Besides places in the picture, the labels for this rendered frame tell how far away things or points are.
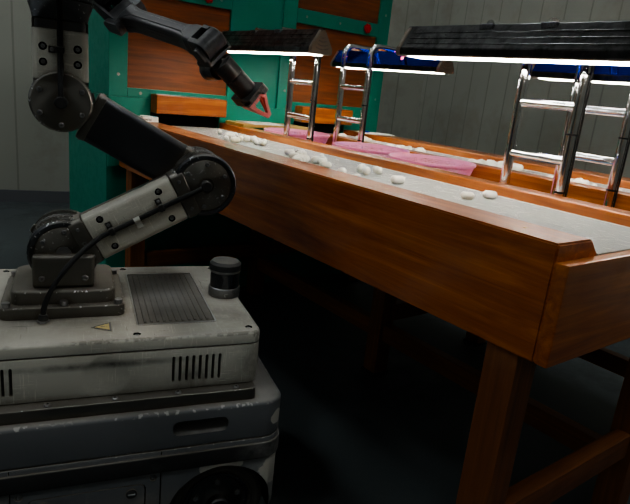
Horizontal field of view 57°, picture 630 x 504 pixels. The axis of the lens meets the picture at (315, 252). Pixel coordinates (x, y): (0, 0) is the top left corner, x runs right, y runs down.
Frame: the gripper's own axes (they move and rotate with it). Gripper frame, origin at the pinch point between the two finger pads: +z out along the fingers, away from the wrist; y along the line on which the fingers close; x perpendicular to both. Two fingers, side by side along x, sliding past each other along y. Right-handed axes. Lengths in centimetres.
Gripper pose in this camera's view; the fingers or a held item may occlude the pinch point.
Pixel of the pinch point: (267, 114)
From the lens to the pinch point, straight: 166.5
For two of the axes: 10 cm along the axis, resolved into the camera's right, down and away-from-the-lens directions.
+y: -5.9, -2.6, 7.7
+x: -5.8, 8.0, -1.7
